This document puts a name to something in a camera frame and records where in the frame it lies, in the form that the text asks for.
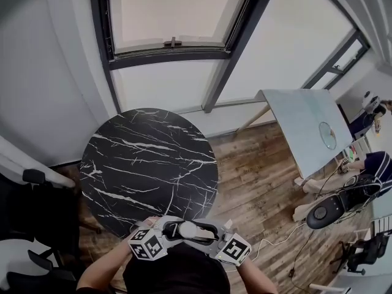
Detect person's black shirt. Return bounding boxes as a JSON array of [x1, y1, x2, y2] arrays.
[[122, 243, 231, 294]]

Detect clear plastic lid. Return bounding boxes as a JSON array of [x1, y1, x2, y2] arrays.
[[178, 221, 198, 238]]

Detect person's right forearm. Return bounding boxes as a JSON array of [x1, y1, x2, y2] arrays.
[[235, 257, 280, 294]]

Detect white floor cable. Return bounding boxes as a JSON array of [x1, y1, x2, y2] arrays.
[[251, 221, 307, 262]]

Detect white table with wooden legs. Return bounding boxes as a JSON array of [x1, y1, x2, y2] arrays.
[[236, 88, 355, 181]]

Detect round black marble table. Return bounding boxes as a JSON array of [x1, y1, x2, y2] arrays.
[[78, 107, 219, 239]]

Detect black floor cable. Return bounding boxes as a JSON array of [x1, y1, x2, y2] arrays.
[[288, 230, 317, 279]]

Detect white chair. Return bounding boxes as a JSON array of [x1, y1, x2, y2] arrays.
[[308, 281, 350, 294]]

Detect black office chair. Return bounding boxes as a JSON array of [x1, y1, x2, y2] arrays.
[[0, 168, 81, 294], [336, 230, 392, 276]]

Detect round glass plate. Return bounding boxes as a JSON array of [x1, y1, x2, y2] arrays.
[[318, 121, 338, 151]]

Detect large black-framed window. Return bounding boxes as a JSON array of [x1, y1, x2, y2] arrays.
[[89, 0, 280, 114]]

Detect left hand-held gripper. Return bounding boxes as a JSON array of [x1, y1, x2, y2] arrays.
[[127, 214, 188, 262]]

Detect person's left forearm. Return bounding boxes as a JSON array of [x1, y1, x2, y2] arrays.
[[76, 239, 136, 294]]

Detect narrow black-framed window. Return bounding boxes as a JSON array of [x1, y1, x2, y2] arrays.
[[301, 27, 372, 91]]

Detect black window handle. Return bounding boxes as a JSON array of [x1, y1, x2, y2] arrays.
[[163, 36, 183, 48]]

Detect person's left hand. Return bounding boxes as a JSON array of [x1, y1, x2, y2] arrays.
[[142, 216, 160, 230]]

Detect white wall pipe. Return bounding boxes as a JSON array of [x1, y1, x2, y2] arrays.
[[0, 134, 77, 190]]

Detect white ceiling pipes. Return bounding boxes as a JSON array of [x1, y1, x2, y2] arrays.
[[312, 0, 392, 61]]

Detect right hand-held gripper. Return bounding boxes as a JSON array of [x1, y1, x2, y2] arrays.
[[184, 218, 253, 267]]

